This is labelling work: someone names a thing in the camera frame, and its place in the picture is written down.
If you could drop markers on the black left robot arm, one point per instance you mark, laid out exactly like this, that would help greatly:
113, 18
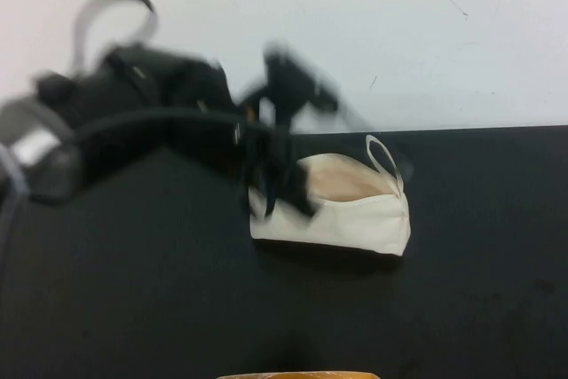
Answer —
128, 90

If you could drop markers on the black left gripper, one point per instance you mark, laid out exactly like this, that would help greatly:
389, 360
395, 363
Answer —
266, 146

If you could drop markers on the white canvas pencil case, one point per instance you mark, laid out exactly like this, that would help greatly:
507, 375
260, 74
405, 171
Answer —
364, 223

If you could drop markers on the yellow object at table edge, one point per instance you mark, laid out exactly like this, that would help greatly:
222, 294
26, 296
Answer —
293, 375

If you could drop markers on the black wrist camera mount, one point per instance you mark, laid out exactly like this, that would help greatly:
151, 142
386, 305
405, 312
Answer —
288, 77

